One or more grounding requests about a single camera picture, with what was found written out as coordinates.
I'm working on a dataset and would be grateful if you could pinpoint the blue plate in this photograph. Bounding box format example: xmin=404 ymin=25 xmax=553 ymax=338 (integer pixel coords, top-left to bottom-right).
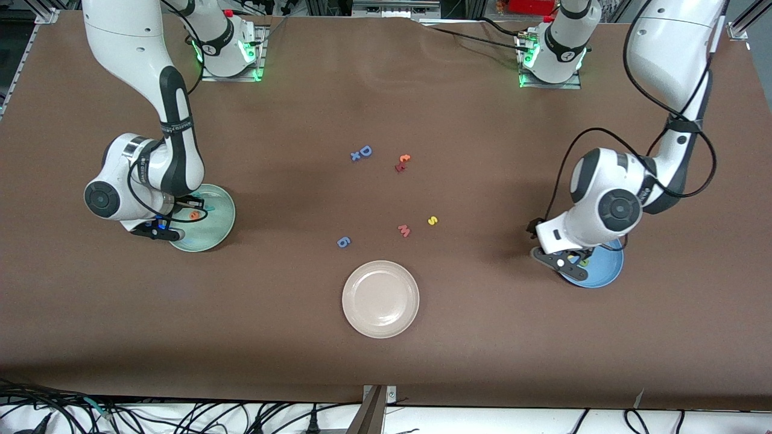
xmin=558 ymin=238 xmax=624 ymax=289

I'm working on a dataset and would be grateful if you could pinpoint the pale green plate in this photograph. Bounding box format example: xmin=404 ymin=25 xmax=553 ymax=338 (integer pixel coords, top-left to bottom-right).
xmin=169 ymin=184 xmax=236 ymax=253

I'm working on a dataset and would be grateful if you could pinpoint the beige plate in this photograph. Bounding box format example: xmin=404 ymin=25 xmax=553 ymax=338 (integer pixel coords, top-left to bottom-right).
xmin=341 ymin=260 xmax=420 ymax=339

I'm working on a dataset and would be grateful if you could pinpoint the brown table mat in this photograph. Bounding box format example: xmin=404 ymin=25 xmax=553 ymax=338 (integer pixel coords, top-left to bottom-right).
xmin=0 ymin=9 xmax=772 ymax=412

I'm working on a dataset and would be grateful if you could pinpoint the red box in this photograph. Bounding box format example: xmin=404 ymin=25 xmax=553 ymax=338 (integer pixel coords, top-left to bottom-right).
xmin=505 ymin=0 xmax=558 ymax=16

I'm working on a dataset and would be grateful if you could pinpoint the grey metal box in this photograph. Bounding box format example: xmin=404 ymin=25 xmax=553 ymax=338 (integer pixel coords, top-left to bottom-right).
xmin=352 ymin=0 xmax=442 ymax=20

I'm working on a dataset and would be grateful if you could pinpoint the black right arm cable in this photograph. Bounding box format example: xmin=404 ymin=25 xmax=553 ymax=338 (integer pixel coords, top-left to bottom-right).
xmin=127 ymin=0 xmax=209 ymax=222

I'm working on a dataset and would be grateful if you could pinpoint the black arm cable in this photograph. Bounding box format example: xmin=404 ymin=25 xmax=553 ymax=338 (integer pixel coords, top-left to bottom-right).
xmin=539 ymin=0 xmax=718 ymax=225
xmin=127 ymin=0 xmax=209 ymax=222

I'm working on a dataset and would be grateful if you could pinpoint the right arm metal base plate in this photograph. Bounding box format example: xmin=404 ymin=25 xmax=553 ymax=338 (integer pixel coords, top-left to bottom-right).
xmin=200 ymin=25 xmax=270 ymax=83

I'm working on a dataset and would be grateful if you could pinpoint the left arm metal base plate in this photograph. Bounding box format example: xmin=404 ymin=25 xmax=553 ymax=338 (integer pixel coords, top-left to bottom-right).
xmin=517 ymin=30 xmax=583 ymax=90

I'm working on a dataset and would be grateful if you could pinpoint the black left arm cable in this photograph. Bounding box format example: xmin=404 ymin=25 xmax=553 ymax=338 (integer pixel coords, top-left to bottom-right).
xmin=539 ymin=0 xmax=718 ymax=225

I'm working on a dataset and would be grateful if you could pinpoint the looped black cable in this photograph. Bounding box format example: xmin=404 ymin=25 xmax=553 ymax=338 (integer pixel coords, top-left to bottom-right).
xmin=623 ymin=409 xmax=651 ymax=434

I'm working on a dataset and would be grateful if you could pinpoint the long black table cable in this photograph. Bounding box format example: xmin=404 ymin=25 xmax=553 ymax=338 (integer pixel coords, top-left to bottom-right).
xmin=419 ymin=23 xmax=523 ymax=50

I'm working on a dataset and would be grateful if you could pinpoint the short black table cable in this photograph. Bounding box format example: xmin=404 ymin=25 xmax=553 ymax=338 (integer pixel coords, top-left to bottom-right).
xmin=479 ymin=17 xmax=528 ymax=38

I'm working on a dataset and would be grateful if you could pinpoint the perforated metal rail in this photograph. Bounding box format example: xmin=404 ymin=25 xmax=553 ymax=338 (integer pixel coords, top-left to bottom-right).
xmin=0 ymin=23 xmax=38 ymax=121

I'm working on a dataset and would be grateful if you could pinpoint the teal tipped cable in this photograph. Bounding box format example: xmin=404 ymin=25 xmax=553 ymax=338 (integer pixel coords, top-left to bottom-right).
xmin=60 ymin=395 xmax=115 ymax=423

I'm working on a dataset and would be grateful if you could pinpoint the aluminium frame bar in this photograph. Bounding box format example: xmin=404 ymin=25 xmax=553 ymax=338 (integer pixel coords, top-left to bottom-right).
xmin=21 ymin=0 xmax=82 ymax=25

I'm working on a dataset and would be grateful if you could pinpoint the aluminium profile post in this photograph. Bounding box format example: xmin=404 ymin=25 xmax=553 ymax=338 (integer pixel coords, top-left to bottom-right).
xmin=346 ymin=385 xmax=399 ymax=434

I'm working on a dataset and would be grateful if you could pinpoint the aluminium frame strut with bracket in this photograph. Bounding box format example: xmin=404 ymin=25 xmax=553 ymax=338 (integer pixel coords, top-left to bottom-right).
xmin=727 ymin=0 xmax=772 ymax=42

